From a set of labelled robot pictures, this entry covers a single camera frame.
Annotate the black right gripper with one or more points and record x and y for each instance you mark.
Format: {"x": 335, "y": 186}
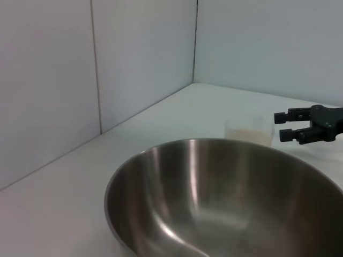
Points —
{"x": 328, "y": 121}

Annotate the clear plastic cup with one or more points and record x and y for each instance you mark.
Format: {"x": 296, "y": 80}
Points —
{"x": 249, "y": 125}

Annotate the uncooked white rice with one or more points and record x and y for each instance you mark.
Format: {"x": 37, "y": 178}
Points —
{"x": 249, "y": 135}

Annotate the stainless steel mixing bowl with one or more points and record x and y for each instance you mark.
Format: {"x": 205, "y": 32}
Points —
{"x": 227, "y": 200}

